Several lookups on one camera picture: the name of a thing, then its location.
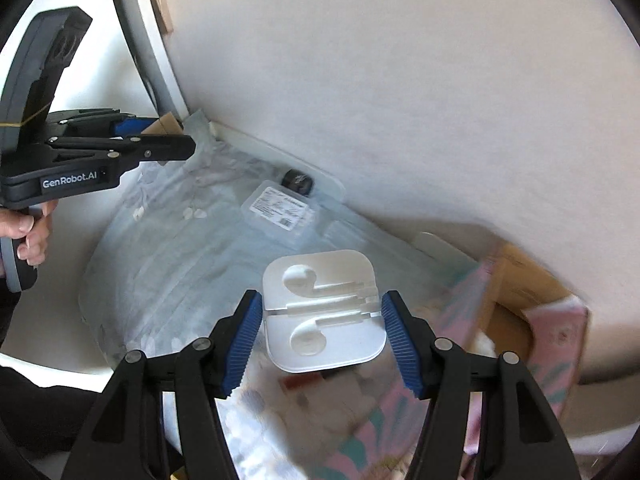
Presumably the grey trim strip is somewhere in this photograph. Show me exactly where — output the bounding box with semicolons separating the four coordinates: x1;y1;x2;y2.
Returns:
105;0;191;121

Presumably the pink printed cardboard box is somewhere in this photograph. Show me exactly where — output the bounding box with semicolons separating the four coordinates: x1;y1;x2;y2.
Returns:
280;240;591;480

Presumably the blue floral cloth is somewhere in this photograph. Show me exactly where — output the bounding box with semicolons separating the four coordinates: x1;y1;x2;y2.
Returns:
77;107;481;480

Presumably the person's left hand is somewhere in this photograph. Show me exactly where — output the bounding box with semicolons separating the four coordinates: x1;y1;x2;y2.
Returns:
0;201;55;277

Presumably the white earphone case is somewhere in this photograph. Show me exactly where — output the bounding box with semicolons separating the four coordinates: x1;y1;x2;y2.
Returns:
262;249;388;375

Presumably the wooden wall block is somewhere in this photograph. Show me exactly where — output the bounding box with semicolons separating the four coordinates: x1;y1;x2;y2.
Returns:
152;0;173;36

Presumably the small black object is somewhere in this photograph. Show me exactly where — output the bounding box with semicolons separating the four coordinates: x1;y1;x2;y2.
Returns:
281;170;316;195

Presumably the clear plastic labelled box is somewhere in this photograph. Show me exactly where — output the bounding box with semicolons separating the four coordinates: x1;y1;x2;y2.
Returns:
241;178;321;233

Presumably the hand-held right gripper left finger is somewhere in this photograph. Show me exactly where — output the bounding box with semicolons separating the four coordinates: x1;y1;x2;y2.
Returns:
60;289;264;480

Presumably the person's black clothing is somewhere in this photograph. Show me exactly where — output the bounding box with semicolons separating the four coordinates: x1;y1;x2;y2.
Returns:
0;364;121;466

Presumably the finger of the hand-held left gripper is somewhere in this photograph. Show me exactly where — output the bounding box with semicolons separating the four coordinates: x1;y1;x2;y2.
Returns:
46;108;168;138
42;134;197;186

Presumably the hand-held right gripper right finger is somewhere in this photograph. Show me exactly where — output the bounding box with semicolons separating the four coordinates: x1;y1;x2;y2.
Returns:
380;290;586;480

